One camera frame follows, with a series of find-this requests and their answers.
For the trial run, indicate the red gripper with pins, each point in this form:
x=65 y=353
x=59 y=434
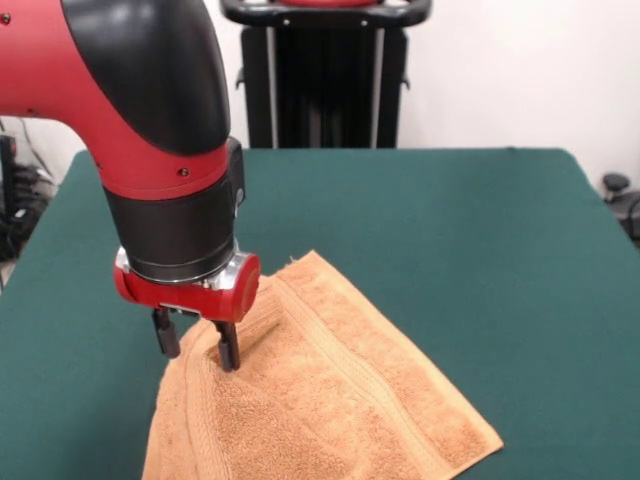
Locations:
x=200 y=300

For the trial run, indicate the orange terry towel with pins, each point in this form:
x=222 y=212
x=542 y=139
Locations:
x=325 y=390

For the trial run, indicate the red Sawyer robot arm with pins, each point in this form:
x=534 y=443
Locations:
x=125 y=100

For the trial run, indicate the black electronics box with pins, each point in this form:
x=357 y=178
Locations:
x=7 y=165

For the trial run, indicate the dark green table cloth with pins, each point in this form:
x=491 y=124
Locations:
x=450 y=225

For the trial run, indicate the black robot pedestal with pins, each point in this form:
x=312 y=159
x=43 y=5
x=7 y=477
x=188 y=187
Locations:
x=325 y=90

